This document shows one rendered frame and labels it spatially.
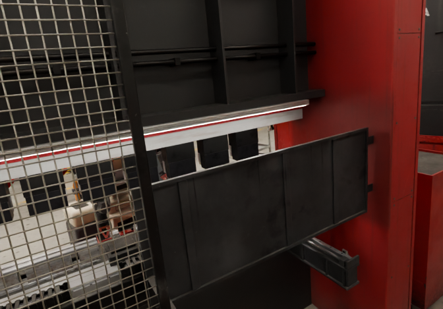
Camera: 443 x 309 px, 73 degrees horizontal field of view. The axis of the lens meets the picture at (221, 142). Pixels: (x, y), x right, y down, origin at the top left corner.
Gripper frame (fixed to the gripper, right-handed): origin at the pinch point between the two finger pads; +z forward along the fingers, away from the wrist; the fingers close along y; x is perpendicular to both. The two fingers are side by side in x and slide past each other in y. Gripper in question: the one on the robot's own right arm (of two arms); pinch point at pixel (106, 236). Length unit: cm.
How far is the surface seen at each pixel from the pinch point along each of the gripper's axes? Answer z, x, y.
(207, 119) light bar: -51, 41, 75
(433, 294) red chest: 82, 166, 86
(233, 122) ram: -49, 68, 54
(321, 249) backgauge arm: 15, 73, 93
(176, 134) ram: -49, 35, 53
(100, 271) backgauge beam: -3, -12, 67
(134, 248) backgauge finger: -7, 1, 67
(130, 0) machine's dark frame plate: -105, 20, 71
